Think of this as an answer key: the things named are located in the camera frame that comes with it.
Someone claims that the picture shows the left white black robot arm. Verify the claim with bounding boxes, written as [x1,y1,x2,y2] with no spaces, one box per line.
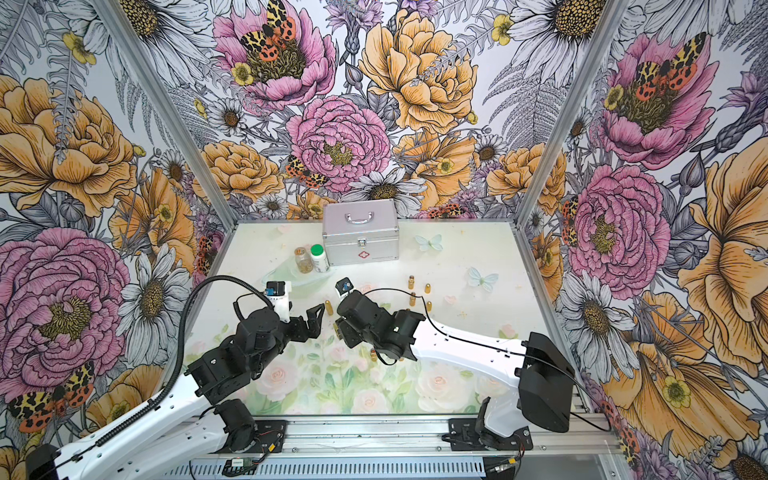
[26,304,325,479]

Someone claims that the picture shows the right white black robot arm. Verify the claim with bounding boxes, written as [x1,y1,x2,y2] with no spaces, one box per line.
[336,289,576,438]

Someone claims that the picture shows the white bottle green cap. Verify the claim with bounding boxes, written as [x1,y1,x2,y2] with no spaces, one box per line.
[310,244,330,273]

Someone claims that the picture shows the clear jar brown contents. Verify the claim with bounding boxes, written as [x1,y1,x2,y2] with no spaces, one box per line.
[294,247,314,274]

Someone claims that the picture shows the silver aluminium first aid case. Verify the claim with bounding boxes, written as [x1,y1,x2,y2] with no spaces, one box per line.
[322,199,400,267]

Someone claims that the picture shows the small green circuit board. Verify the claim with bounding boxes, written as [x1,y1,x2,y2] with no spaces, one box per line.
[221,458,259,477]

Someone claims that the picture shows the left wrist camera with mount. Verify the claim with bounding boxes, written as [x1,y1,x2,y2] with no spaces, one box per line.
[264,280,292,324]

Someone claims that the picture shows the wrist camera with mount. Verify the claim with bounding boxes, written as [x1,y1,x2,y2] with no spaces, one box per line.
[264,280,292,324]
[334,277,354,298]

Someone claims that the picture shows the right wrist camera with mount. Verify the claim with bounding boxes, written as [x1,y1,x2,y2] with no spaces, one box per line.
[334,277,354,298]

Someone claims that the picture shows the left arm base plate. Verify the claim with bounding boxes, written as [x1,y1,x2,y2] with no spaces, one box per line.
[198,399,288,454]

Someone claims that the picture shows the left black corrugated cable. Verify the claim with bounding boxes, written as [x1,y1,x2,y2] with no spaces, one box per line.
[89,274,274,448]

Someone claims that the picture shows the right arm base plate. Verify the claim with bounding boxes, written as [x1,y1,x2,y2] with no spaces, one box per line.
[441,397,534,454]

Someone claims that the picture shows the left aluminium corner post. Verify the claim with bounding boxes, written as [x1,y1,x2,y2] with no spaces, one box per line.
[94,1,238,233]

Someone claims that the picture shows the aluminium corner post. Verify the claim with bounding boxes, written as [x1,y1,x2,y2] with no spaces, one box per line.
[94,1,238,233]
[515,0,629,231]

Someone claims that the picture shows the aluminium front rail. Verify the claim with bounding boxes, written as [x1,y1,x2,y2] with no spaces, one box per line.
[119,412,625,463]

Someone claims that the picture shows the right aluminium corner post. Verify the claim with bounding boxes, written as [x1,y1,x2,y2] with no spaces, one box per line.
[515,0,629,231]

